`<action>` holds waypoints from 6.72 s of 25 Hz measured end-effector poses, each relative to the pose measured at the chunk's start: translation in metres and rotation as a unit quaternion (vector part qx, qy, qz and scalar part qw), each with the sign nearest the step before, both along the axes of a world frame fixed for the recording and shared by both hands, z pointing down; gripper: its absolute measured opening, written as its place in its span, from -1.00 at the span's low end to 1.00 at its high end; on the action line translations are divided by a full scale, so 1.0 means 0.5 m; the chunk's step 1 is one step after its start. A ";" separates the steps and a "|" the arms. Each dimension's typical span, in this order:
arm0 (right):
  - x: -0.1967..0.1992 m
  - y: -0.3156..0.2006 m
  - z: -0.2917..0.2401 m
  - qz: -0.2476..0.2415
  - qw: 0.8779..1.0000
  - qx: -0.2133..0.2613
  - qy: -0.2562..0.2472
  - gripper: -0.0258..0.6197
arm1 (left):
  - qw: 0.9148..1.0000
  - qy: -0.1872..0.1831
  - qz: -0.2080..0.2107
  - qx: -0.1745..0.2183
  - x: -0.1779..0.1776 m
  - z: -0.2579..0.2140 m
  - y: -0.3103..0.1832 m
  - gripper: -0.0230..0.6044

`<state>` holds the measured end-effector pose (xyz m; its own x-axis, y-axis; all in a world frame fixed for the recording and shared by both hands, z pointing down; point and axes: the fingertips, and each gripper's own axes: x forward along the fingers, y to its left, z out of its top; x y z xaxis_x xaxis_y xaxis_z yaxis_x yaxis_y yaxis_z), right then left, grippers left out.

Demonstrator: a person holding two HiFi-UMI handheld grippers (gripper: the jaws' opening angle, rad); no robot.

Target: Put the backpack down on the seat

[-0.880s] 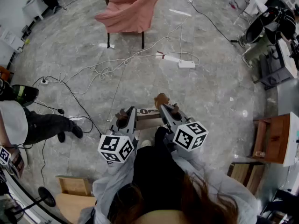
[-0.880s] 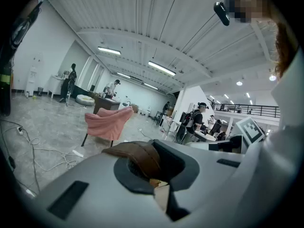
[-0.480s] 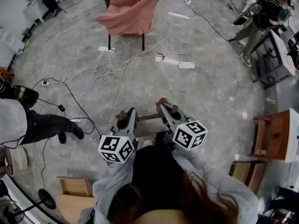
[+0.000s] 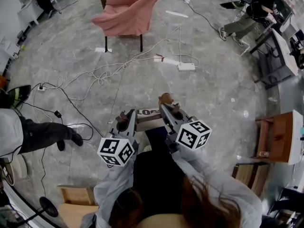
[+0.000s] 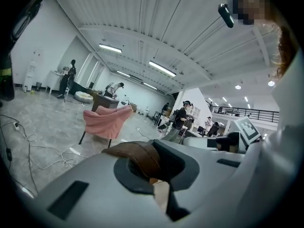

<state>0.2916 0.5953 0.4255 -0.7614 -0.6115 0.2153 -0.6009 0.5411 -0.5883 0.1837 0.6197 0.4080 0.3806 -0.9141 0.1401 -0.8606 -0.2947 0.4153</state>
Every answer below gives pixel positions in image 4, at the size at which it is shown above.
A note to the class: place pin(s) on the flat white power strip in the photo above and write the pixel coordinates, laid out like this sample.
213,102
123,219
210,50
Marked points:
186,66

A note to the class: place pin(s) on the orange wooden cabinet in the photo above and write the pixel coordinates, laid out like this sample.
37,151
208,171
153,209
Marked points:
278,136

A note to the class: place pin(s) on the pink cushioned armchair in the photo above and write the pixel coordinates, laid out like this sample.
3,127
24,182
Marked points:
128,15

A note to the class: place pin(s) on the white round stool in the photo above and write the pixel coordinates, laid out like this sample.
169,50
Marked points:
16,170

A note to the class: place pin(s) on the dark red tape strip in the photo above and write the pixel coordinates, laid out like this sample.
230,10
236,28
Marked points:
160,56

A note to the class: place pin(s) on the light wooden box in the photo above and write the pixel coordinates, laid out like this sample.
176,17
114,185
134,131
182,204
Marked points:
76,196

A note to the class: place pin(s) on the white flat board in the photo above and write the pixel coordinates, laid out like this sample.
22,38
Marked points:
7,46

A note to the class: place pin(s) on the black power adapter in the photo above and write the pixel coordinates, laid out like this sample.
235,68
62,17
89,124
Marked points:
57,113

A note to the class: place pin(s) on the white low table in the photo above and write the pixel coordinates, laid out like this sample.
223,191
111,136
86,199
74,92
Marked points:
27,11

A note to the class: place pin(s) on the person's left forearm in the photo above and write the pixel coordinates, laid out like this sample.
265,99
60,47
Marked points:
111,182

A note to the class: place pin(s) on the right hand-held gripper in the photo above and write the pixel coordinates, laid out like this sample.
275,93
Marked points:
193,134

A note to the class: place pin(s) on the person's black-clothed body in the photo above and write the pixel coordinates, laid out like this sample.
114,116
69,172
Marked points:
156,174

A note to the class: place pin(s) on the small white power strip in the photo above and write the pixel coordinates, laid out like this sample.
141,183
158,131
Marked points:
41,88
186,0

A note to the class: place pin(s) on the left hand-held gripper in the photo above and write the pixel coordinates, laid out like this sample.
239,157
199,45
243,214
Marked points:
111,148

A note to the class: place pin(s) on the beige handbag with brown charm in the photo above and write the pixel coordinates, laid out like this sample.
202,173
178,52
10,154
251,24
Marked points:
149,113

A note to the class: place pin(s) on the grey metal frame table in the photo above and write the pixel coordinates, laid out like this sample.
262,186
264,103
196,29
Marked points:
285,53

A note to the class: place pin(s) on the small yellow-green cup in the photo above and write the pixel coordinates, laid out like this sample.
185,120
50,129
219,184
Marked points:
23,47

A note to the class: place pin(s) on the small white round container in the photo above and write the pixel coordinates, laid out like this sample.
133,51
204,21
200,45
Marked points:
15,55

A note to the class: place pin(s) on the black round stand base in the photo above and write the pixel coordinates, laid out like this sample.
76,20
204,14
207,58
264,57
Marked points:
48,206

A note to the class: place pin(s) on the person's right forearm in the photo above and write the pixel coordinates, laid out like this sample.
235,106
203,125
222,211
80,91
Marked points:
209,174

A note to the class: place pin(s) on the orange seat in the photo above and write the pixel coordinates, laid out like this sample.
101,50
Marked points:
2,81

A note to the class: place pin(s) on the light wooden crate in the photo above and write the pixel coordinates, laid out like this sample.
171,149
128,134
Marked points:
251,177

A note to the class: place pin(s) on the black mesh waste bin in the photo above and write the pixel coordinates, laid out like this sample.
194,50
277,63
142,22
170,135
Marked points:
21,35

